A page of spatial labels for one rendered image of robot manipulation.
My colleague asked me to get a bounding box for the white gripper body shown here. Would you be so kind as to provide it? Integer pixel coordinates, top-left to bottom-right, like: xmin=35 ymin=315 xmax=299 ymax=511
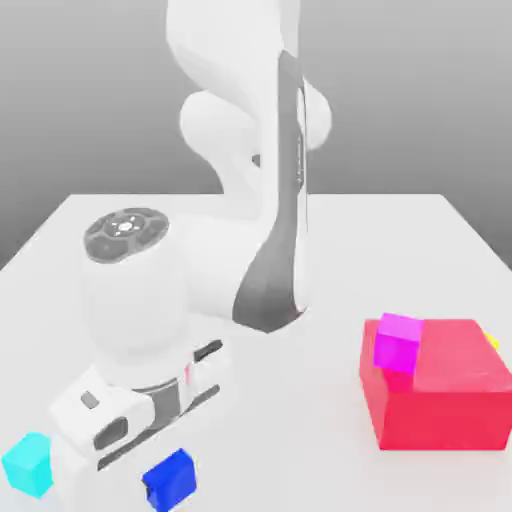
xmin=93 ymin=377 xmax=232 ymax=487

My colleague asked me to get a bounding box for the small cyan cube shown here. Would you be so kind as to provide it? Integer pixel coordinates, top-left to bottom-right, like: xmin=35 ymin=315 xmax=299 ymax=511
xmin=1 ymin=431 xmax=54 ymax=500

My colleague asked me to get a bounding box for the large red box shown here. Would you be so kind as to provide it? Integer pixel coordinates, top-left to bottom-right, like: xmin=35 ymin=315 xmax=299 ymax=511
xmin=358 ymin=318 xmax=512 ymax=452

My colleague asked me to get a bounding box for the small magenta cube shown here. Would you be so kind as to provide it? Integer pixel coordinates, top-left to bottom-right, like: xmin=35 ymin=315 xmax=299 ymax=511
xmin=372 ymin=312 xmax=425 ymax=376

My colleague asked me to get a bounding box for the small blue cube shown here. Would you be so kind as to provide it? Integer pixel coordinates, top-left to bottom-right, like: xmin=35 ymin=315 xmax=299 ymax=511
xmin=141 ymin=447 xmax=198 ymax=512

